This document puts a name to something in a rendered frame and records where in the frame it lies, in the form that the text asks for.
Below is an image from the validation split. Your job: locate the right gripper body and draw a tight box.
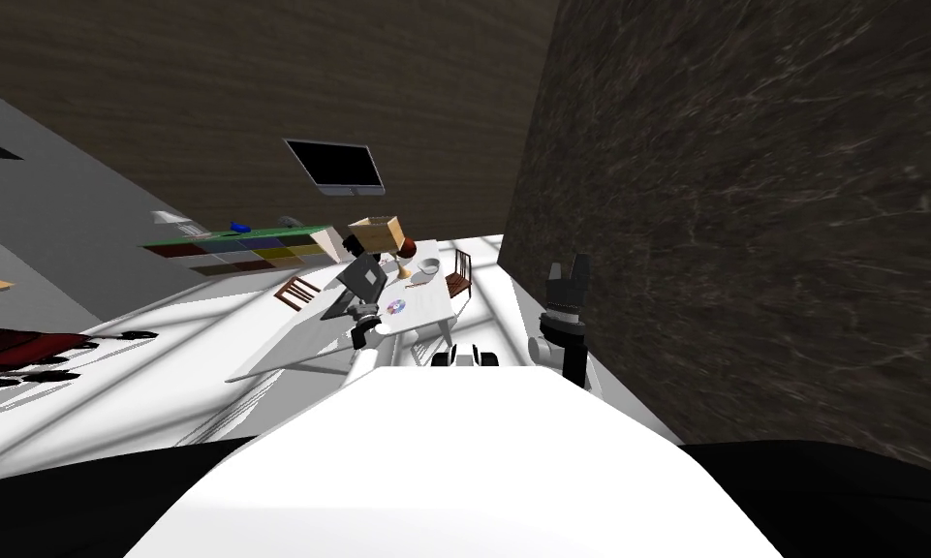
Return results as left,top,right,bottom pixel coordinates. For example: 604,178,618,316
544,278,591,315

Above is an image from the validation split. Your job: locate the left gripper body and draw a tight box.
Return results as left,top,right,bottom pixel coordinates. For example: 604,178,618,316
352,266,385,307

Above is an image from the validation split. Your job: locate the dark grey laptop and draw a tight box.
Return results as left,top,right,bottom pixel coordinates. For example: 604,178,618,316
321,251,390,322

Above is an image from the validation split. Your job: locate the cardboard box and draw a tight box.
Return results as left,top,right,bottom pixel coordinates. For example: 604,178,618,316
347,215,405,257

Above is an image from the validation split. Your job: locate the white table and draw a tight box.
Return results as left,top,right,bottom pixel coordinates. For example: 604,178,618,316
224,238,459,385

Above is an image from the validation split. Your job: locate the wooden chair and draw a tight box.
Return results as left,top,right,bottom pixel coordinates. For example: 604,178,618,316
272,274,324,314
442,248,475,300

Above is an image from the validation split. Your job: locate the multicoloured sideboard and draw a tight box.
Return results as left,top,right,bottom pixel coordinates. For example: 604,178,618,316
140,209,351,279

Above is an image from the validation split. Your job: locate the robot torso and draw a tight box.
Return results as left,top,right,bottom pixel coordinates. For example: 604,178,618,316
123,343,784,558

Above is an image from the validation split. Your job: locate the dark red sofa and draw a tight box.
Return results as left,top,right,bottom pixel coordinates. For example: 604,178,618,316
0,326,161,396

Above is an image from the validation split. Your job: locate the black wall television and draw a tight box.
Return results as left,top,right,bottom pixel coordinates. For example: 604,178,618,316
282,137,388,198

